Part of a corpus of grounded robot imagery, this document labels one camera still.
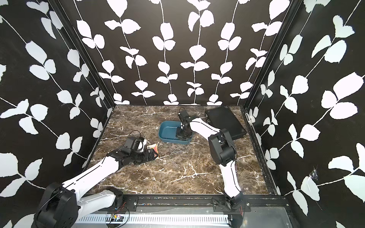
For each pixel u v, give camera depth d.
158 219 0.70
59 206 0.39
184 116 0.80
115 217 0.70
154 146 0.95
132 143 0.66
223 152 0.55
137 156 0.70
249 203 0.74
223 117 1.18
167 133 1.04
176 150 0.94
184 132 0.84
